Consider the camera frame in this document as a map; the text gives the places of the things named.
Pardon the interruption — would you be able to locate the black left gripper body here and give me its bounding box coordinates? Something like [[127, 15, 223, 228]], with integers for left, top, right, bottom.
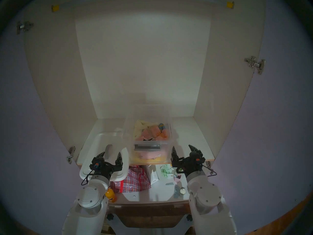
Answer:
[[89, 157, 123, 180]]

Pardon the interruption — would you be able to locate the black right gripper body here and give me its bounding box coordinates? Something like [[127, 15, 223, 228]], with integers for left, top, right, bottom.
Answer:
[[171, 152, 205, 175]]

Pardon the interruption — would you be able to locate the white plastic bin lid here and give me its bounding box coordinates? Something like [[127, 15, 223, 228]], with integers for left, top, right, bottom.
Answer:
[[79, 132, 129, 181]]

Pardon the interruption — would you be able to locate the silver cabinet door hinge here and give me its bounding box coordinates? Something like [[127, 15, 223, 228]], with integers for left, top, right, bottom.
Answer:
[[245, 56, 266, 74], [205, 161, 217, 176], [16, 21, 34, 34], [66, 146, 76, 164]]

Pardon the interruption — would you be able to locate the clear plastic storage bin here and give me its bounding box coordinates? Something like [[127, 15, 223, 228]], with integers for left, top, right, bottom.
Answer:
[[123, 104, 176, 164]]

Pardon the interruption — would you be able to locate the grey bin latch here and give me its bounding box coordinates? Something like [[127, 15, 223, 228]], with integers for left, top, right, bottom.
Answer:
[[134, 144, 161, 151]]

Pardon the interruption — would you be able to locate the lavender cabinet door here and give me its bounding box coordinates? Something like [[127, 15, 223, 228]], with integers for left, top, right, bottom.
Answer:
[[0, 14, 80, 227], [193, 0, 313, 234]]

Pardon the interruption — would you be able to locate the white wooden cabinet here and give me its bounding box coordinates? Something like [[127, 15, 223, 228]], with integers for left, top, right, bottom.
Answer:
[[23, 0, 267, 205]]

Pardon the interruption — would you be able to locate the green patterned cloth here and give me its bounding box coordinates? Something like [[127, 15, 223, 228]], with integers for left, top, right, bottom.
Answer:
[[159, 164, 174, 177]]

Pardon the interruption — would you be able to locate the orange sock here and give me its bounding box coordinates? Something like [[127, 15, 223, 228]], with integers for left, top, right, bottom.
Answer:
[[156, 129, 170, 142]]

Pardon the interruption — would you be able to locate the red plaid bag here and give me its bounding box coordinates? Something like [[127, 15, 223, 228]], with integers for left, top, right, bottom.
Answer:
[[110, 165, 151, 193]]

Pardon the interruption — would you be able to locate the orange bottle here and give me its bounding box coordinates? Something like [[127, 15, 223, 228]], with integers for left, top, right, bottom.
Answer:
[[105, 188, 117, 203]]

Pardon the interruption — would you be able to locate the white paper carton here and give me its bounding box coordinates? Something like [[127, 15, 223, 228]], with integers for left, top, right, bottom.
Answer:
[[147, 165, 159, 186]]

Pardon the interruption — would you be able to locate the pink sock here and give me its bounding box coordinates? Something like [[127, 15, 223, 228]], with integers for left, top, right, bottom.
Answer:
[[143, 127, 160, 141]]

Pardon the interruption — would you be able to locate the cream sock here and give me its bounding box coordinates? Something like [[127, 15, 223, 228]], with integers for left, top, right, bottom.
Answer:
[[134, 120, 152, 139]]

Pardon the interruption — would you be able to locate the brown wooden panel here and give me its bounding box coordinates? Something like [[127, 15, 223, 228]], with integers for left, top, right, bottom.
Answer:
[[109, 203, 193, 229]]

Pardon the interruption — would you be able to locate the white closet rod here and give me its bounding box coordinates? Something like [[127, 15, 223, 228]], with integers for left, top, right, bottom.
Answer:
[[57, 0, 228, 8]]

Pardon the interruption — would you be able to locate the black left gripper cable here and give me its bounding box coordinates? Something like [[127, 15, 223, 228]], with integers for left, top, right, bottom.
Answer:
[[81, 170, 94, 186]]

